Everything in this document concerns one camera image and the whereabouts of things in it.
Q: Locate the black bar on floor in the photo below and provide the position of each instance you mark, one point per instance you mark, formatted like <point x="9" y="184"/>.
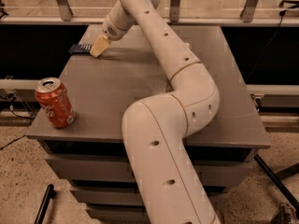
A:
<point x="48" y="196"/>

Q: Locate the black stand leg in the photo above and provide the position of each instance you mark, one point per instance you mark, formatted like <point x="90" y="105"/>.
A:
<point x="277" y="182"/>

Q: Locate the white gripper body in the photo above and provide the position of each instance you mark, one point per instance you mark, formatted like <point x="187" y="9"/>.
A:
<point x="110" y="30"/>

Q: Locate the grey drawer cabinet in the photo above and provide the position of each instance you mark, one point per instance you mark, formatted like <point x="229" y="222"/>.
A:
<point x="91" y="154"/>

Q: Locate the red coke can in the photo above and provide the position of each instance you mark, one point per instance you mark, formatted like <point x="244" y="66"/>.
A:
<point x="51" y="93"/>

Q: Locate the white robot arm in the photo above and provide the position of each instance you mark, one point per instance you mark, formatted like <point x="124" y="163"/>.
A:
<point x="153" y="129"/>

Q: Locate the metal railing frame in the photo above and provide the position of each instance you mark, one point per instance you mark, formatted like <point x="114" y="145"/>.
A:
<point x="94" y="11"/>

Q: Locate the dark blue rxbar wrapper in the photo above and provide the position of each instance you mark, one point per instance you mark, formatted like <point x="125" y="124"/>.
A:
<point x="80" y="49"/>

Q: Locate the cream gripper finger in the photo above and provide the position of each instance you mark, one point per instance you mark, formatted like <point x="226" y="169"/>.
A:
<point x="100" y="45"/>

